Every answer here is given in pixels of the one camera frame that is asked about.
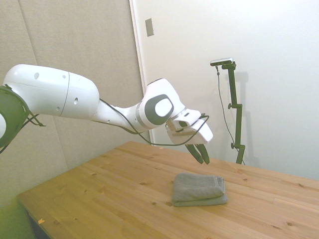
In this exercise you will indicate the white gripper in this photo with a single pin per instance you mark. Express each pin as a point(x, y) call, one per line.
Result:
point(197, 135)

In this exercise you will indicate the grey terry towel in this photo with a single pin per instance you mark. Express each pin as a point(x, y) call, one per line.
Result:
point(194, 190)

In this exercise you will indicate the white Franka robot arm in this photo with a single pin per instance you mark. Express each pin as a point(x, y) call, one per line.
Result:
point(74, 99)

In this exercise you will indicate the small orange tape scrap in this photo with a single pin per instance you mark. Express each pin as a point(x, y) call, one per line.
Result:
point(41, 221)

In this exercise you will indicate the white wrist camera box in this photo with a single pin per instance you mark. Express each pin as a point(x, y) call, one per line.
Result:
point(187, 120)

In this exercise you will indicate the dark green camera stand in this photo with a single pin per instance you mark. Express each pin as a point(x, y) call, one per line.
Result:
point(236, 112)

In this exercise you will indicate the grey exterior camera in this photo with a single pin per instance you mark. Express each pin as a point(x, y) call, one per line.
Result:
point(221, 61)

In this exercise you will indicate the white door frame trim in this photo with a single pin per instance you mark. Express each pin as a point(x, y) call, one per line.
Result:
point(139, 62)

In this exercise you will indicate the grey wall switch plate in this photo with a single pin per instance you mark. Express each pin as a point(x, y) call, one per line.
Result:
point(149, 27)

